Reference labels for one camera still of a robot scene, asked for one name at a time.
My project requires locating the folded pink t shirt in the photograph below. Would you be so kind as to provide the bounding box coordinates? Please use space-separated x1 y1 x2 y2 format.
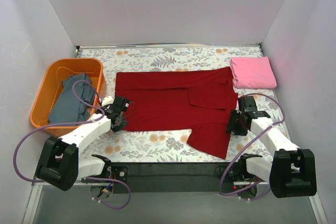
230 57 277 89

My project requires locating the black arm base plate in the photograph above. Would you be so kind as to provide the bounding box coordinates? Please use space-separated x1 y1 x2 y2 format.
81 162 263 200

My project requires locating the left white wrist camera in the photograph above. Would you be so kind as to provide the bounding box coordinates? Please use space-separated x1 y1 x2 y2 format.
96 95 114 106

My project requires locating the grey blue t shirt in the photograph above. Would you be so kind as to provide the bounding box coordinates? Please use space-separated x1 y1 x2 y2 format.
48 73 96 124

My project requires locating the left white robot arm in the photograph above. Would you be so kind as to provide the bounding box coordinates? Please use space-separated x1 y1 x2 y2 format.
35 96 131 191

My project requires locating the red t shirt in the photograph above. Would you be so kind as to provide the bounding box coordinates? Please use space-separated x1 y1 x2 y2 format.
115 67 238 159

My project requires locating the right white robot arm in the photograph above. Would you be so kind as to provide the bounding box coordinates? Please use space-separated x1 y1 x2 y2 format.
220 93 317 198

